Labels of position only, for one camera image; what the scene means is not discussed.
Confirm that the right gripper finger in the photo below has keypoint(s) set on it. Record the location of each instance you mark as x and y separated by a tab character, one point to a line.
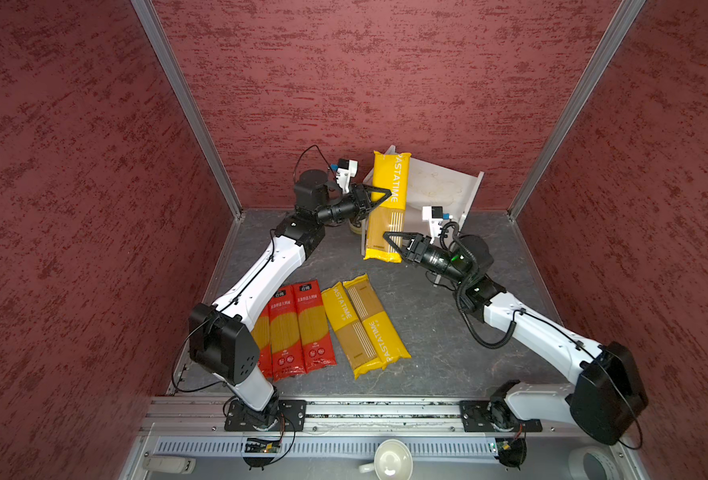
409	257
400	242

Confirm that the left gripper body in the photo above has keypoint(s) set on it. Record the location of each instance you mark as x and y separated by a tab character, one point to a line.
348	206

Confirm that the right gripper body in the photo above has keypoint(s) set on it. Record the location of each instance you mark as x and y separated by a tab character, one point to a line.
437	258

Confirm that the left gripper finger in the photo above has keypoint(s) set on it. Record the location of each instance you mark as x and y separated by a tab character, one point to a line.
362	216
370	197

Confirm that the yellow pasta bag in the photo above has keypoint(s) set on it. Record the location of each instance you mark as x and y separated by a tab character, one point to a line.
391	171
350	331
376	321

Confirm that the red spaghetti bag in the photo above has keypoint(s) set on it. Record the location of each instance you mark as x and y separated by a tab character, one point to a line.
316	341
261	334
285	338

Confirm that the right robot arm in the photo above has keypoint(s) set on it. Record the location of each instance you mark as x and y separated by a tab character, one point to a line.
603	393

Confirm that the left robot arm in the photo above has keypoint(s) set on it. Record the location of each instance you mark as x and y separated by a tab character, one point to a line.
220	338

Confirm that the yellow pen cup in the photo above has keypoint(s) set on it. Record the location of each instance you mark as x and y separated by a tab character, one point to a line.
355	227

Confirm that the white cup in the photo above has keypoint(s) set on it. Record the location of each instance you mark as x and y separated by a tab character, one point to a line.
392	460

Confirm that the white tape roll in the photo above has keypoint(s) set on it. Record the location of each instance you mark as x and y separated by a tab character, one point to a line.
589	463

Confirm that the white remote control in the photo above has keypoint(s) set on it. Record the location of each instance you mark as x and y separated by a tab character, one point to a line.
169	464

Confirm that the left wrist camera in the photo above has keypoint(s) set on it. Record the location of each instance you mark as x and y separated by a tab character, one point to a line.
344	171

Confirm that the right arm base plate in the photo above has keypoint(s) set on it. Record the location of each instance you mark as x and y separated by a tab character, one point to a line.
484	416

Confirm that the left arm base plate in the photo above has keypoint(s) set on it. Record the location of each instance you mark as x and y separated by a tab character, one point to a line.
279	413

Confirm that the aluminium mounting rail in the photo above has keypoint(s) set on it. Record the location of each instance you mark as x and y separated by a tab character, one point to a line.
340	416

